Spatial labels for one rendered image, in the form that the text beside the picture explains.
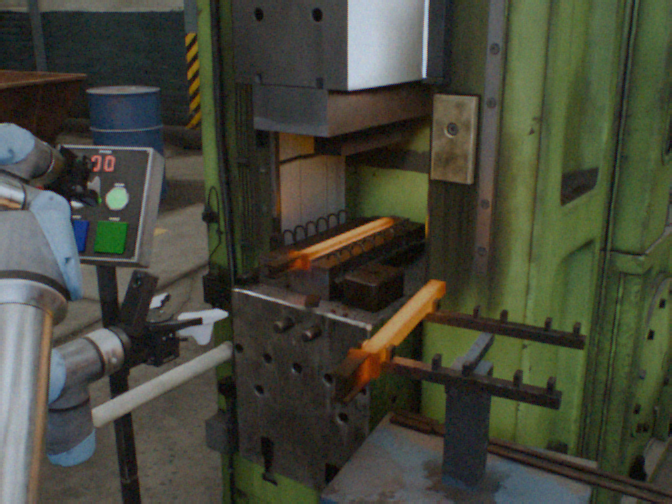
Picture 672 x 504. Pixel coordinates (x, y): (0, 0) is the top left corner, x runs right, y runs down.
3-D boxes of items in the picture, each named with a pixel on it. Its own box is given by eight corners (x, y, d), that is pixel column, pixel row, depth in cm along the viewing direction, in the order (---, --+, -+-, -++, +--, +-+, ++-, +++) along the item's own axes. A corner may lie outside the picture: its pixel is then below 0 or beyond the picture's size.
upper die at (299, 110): (327, 137, 151) (327, 89, 147) (253, 128, 162) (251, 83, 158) (429, 114, 183) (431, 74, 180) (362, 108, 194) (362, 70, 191)
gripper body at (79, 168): (98, 163, 159) (69, 143, 148) (92, 202, 158) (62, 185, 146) (65, 162, 161) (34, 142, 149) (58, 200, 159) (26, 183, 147)
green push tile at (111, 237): (123, 253, 173) (127, 222, 175) (93, 252, 174) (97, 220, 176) (126, 255, 175) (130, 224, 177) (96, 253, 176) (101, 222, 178)
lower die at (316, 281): (328, 301, 162) (328, 264, 159) (259, 282, 173) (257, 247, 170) (424, 252, 194) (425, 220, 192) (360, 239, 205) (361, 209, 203)
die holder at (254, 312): (367, 513, 164) (369, 326, 149) (238, 456, 185) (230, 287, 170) (479, 407, 207) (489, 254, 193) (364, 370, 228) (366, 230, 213)
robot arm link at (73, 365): (18, 403, 117) (11, 354, 114) (78, 377, 125) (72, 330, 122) (49, 419, 112) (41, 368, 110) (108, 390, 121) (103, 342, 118)
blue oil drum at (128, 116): (138, 207, 595) (128, 94, 567) (81, 200, 618) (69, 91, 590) (182, 192, 646) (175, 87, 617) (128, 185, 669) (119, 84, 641)
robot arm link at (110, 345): (73, 331, 122) (105, 343, 118) (96, 322, 126) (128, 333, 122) (78, 372, 125) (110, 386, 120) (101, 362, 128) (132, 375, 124)
